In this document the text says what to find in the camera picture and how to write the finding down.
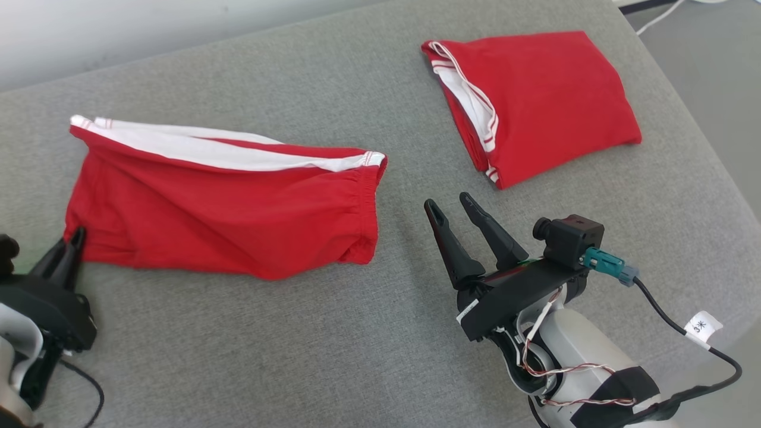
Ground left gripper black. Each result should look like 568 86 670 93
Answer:
0 227 98 351

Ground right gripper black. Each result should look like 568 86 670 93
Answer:
424 192 589 342

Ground red Bulls jersey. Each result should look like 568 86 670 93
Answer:
421 31 643 190

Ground red Bulls shorts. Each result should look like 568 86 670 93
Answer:
64 115 388 281

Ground teal camera cable connector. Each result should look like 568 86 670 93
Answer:
581 247 640 287

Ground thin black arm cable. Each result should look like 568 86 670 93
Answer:
59 357 105 428

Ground red white twisted wire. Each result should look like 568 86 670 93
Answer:
517 285 637 408

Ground black tagged camera cable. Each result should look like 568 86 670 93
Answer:
630 276 744 420

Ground white floor cable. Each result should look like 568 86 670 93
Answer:
635 0 685 36

